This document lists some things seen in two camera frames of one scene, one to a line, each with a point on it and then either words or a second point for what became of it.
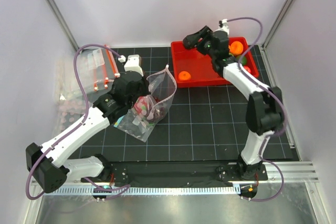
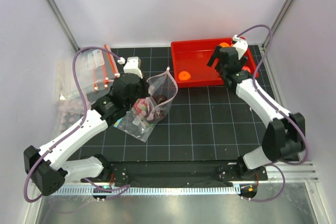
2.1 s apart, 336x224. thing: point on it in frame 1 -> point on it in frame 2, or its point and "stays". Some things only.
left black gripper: (145, 91) stays
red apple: (247, 68) stays
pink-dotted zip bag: (147, 111) stays
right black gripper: (204, 34) -> (216, 55)
